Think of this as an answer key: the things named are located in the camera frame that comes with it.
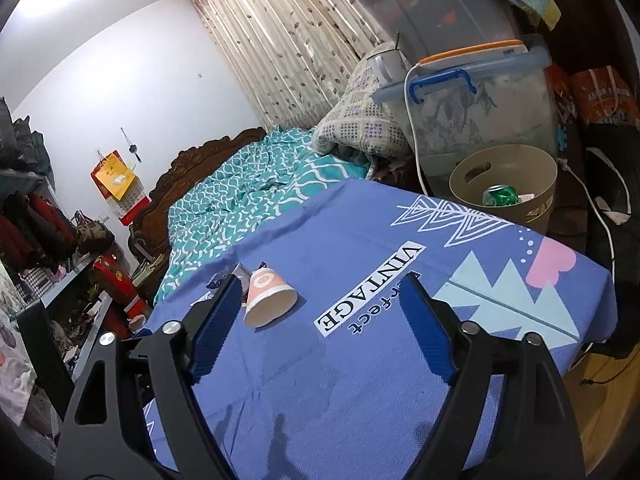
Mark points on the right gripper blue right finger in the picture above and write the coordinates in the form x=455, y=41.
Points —
x=437, y=329

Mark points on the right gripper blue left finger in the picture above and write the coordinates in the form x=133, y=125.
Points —
x=208, y=325

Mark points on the pink white paper cup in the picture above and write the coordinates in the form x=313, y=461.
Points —
x=269, y=297

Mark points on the beige round trash bin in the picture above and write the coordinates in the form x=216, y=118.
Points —
x=528, y=171

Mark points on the carved wooden headboard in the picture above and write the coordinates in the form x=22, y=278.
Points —
x=148, y=233

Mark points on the blue patterned bed sheet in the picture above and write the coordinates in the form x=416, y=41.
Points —
x=338, y=388

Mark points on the green drink can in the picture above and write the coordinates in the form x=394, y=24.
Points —
x=500, y=195

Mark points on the cluttered storage shelf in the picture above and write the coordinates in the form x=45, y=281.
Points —
x=35, y=233

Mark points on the teal patterned quilt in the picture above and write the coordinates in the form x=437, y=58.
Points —
x=256, y=184

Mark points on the grey checkered pillow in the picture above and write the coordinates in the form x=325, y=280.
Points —
x=356, y=124

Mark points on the clear plastic storage bin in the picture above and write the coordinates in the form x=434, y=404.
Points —
x=456, y=106

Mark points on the beige floral curtain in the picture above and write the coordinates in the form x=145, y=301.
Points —
x=292, y=58

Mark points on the upper clear storage bin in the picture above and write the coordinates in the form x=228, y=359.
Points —
x=428, y=27

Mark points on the red yellow wall calendar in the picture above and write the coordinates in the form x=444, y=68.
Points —
x=120, y=187

